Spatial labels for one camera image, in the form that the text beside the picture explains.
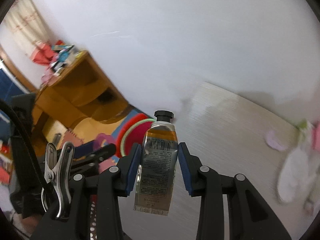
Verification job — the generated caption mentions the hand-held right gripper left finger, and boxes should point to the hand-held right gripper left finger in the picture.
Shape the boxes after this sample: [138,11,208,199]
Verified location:
[30,142,143,240]

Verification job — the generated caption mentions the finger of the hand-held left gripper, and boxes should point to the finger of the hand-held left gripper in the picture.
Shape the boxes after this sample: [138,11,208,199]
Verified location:
[71,143,117,175]

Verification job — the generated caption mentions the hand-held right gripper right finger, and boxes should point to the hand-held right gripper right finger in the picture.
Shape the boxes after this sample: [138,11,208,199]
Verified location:
[177,142,292,240]

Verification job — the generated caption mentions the silver orange cream tube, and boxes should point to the silver orange cream tube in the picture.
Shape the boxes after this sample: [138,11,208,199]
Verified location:
[133,110,178,217]

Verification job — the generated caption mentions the red bin green rim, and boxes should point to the red bin green rim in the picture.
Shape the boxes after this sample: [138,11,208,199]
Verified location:
[117,113,156,158]

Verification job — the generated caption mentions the white knit glove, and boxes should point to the white knit glove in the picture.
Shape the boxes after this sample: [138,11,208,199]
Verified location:
[277,145,317,205]

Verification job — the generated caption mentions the pink dotted socks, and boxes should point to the pink dotted socks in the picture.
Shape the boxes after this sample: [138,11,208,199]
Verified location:
[306,121,320,153]

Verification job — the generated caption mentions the pink foam mat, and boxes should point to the pink foam mat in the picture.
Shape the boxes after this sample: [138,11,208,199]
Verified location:
[95,132,117,174]

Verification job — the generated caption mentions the metal spring clip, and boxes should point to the metal spring clip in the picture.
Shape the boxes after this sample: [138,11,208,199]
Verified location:
[43,141,75,220]

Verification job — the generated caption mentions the dark polka dot cloth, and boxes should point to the dark polka dot cloth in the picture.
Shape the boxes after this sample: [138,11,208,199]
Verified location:
[89,195,99,240]

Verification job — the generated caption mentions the wooden shelf unit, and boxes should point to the wooden shelf unit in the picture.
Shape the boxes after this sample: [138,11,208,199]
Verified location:
[32,50,130,137]

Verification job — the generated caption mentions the blue window pane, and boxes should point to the blue window pane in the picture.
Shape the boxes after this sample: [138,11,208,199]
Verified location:
[0,69,25,140]

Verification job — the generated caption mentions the pile of colourful clutter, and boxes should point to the pile of colourful clutter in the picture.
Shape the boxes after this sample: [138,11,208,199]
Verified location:
[30,39,83,85]

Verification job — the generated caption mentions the beige curtain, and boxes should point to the beige curtain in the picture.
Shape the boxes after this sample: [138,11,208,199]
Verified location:
[0,0,52,63]

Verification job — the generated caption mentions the thick black cable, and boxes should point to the thick black cable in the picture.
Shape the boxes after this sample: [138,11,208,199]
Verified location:
[0,99,54,205]

